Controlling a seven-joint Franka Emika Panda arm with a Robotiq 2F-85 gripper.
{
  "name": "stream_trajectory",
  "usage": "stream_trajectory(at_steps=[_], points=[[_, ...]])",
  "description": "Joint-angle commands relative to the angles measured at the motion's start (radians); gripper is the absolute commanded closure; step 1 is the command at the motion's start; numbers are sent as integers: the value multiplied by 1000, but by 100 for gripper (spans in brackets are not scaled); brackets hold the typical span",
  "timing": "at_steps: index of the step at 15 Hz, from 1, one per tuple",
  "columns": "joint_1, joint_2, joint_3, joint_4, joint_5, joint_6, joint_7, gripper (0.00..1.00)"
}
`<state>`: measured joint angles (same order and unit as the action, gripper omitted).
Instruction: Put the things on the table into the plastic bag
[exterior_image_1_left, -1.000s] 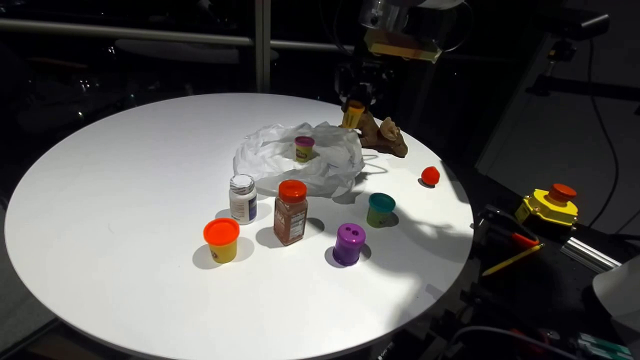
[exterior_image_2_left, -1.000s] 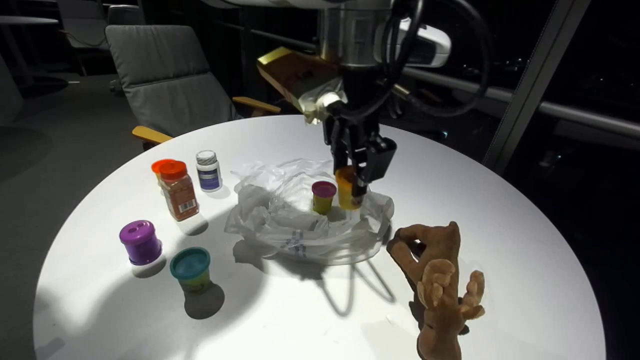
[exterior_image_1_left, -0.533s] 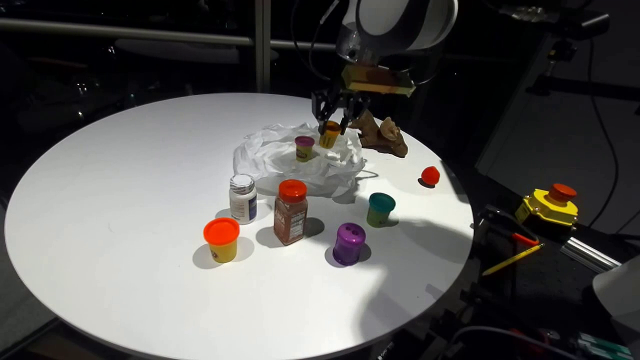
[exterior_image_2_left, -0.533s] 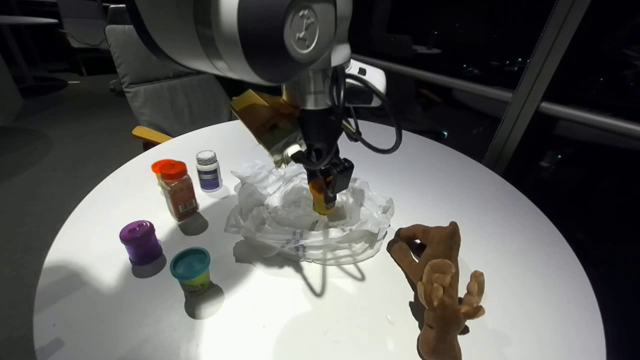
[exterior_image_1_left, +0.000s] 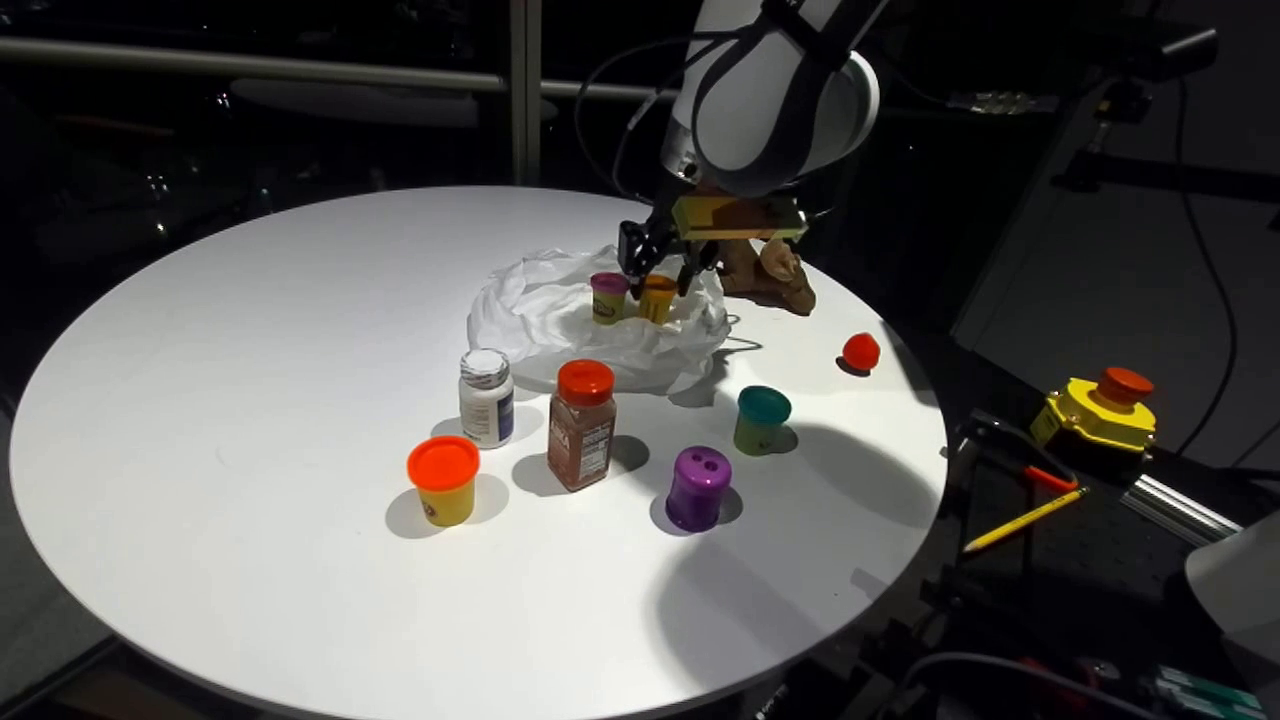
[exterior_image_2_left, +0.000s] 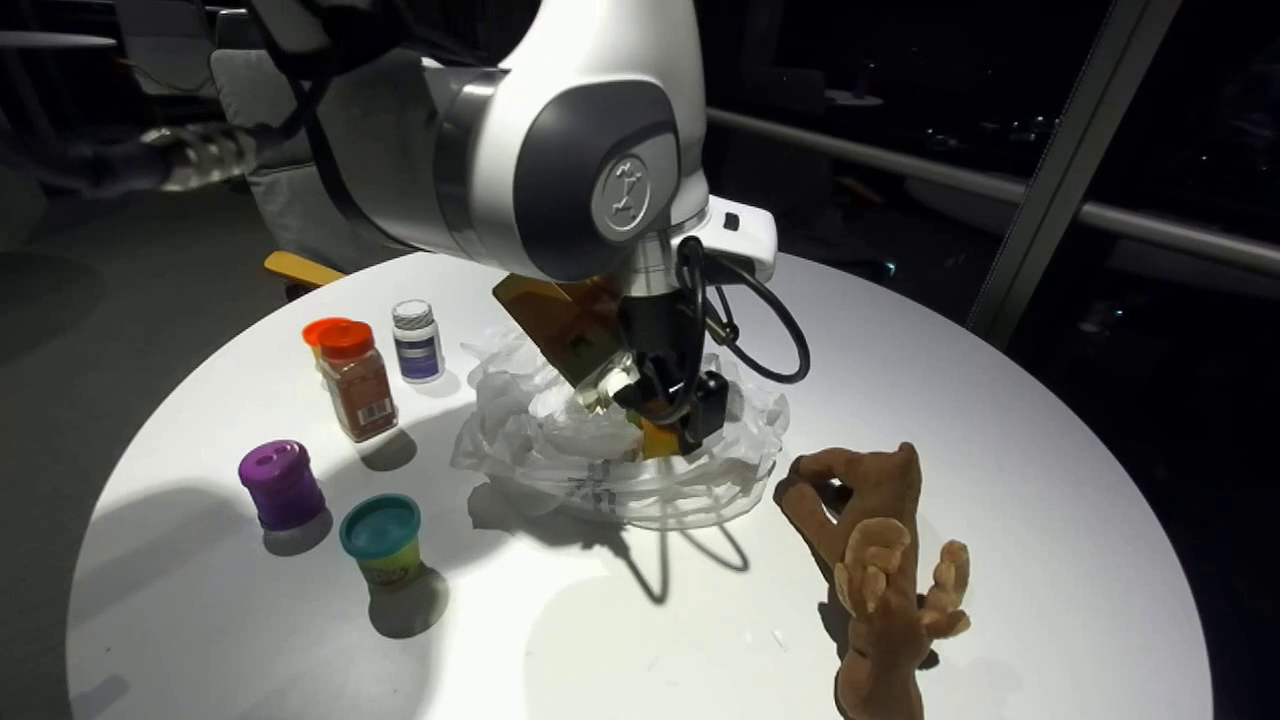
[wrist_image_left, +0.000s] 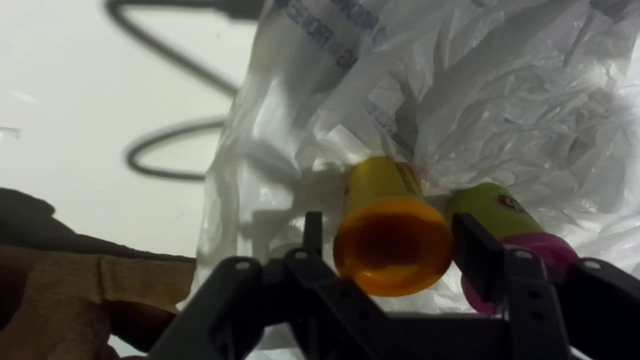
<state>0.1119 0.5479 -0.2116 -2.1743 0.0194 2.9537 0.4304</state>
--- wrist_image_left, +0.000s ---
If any clear plastic bag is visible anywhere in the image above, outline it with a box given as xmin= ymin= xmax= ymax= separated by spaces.
xmin=177 ymin=0 xmax=640 ymax=360

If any yellow tub with orange lid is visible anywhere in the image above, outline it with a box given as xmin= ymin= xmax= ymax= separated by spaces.
xmin=333 ymin=156 xmax=455 ymax=298

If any green tub with pink lid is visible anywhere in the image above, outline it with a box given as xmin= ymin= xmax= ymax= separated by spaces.
xmin=445 ymin=182 xmax=581 ymax=317

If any brown cloth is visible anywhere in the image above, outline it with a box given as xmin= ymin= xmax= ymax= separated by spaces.
xmin=0 ymin=187 xmax=197 ymax=360

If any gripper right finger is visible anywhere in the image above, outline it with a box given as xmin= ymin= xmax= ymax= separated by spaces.
xmin=452 ymin=212 xmax=640 ymax=360

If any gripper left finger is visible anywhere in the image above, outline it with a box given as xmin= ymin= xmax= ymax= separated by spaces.
xmin=147 ymin=211 xmax=396 ymax=360

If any black cable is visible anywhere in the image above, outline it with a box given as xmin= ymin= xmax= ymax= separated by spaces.
xmin=105 ymin=0 xmax=266 ymax=182

